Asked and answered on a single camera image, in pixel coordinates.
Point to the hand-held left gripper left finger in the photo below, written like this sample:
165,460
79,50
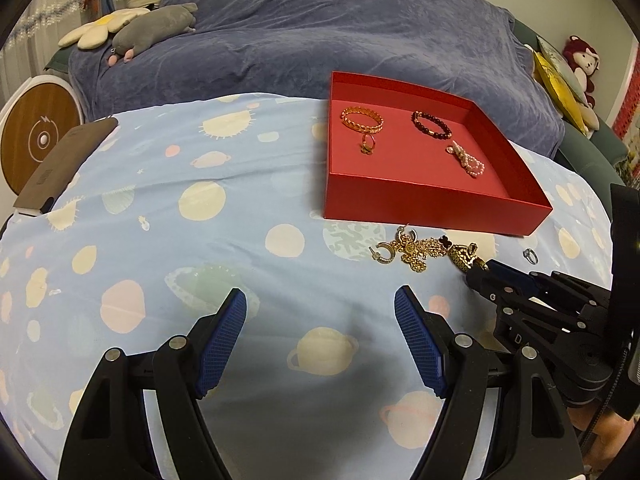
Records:
222,345

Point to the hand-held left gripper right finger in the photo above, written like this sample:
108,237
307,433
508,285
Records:
419,345

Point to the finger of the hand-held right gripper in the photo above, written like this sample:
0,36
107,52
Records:
515,277
482,284

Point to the red cardboard box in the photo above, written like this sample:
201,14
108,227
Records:
400,200

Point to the person's right forearm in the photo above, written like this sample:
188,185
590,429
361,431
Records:
607,432

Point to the gold hoop earring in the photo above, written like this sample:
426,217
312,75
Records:
384,255
407,235

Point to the light blue planet-print cloth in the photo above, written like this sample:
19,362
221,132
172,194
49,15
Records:
200,240

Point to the green sofa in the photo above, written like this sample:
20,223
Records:
597,147

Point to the yellow pillow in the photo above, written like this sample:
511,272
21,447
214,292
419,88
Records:
555,82

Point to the grey patterned pillow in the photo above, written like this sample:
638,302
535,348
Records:
562,62

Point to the red-haired plush doll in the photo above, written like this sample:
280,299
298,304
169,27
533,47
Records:
582,62

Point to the brown flat case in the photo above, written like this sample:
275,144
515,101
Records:
65,162

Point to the round white wooden-top device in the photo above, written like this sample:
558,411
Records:
40,135

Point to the blue-grey blanket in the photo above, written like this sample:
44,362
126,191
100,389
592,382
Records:
300,35

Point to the grey plush toy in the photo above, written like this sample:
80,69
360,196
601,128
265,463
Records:
150,27

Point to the flower-shaped pillow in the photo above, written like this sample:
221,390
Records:
95,30

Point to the silver tinsel garland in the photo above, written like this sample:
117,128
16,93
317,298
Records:
42,12

